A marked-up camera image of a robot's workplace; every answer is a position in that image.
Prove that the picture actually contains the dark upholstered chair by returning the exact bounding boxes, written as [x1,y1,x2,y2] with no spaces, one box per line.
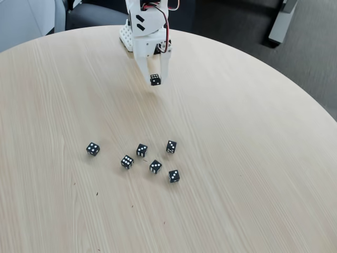
[65,0,127,31]

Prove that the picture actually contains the white cabinet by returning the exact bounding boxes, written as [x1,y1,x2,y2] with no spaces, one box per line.
[0,0,66,53]

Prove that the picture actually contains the grey metal desk leg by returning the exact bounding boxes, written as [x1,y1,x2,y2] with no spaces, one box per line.
[268,0,300,44]

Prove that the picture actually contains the red black servo cable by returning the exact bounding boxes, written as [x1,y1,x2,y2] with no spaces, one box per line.
[142,1,181,52]

